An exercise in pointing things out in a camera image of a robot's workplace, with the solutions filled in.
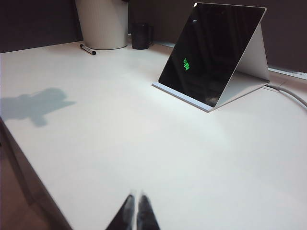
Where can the black tablet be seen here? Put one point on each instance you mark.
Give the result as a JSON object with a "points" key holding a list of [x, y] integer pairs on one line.
{"points": [[211, 55]]}

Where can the black mug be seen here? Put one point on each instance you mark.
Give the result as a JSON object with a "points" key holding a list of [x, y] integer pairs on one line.
{"points": [[141, 36]]}

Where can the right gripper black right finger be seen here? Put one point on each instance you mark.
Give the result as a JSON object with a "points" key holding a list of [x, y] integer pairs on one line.
{"points": [[146, 215]]}

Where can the black marker pen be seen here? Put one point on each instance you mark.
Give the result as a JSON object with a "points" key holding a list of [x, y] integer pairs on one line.
{"points": [[87, 49]]}

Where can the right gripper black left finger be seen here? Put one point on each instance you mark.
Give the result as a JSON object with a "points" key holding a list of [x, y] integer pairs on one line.
{"points": [[124, 215]]}

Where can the white cylindrical bin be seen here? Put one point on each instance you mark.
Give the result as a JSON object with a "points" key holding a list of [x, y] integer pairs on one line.
{"points": [[103, 24]]}

